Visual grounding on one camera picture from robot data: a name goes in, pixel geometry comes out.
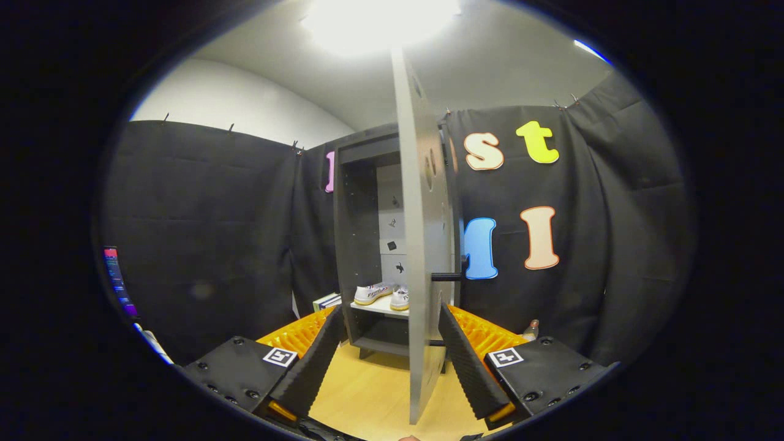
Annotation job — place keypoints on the black backdrop cloth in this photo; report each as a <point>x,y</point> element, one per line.
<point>214,214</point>

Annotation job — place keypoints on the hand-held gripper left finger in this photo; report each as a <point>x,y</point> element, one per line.
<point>318,367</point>

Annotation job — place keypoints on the blue spine book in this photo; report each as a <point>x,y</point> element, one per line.
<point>329,302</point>

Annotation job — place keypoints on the small ceiling light panel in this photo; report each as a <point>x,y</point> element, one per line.
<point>591,50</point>

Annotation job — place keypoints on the large ceiling light panel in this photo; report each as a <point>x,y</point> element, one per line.
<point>380,24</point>

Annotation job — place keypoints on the computer screen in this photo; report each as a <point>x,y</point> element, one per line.
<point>116,282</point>

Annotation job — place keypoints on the grey shoe cabinet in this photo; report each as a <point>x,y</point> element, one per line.
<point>355,214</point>

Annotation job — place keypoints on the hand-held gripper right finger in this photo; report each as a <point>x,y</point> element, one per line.
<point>471,373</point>

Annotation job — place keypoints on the green spine book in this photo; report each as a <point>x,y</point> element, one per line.
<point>318,304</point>

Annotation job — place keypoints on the white shoe with striped sides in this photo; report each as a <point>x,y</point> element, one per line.
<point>400,299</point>
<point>370,294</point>

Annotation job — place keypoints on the white plastic object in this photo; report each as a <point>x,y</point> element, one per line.
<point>153,344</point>

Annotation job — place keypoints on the small red white bottle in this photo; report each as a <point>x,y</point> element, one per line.
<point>531,332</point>

